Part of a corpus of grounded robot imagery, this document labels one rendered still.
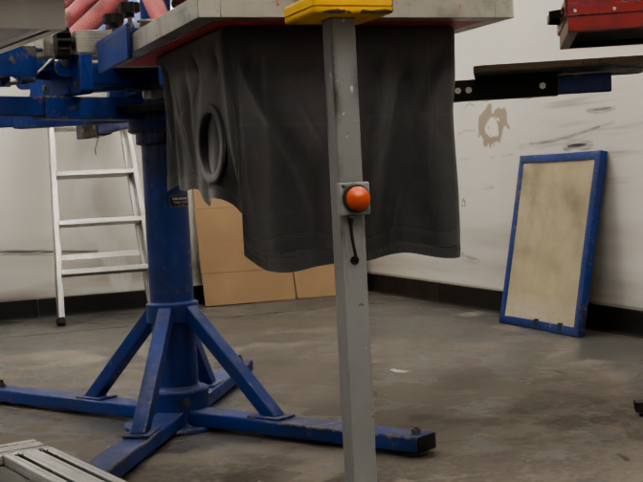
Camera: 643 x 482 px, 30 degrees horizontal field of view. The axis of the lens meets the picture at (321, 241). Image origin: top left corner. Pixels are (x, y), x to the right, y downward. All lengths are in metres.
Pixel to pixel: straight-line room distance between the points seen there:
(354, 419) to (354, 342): 0.12
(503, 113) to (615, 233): 1.00
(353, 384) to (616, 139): 3.17
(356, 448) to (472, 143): 4.13
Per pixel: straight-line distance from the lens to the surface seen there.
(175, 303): 3.38
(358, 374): 1.86
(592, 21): 3.10
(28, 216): 6.67
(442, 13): 2.14
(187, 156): 2.39
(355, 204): 1.80
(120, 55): 2.50
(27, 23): 1.66
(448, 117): 2.23
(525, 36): 5.47
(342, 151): 1.83
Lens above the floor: 0.68
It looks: 3 degrees down
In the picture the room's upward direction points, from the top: 3 degrees counter-clockwise
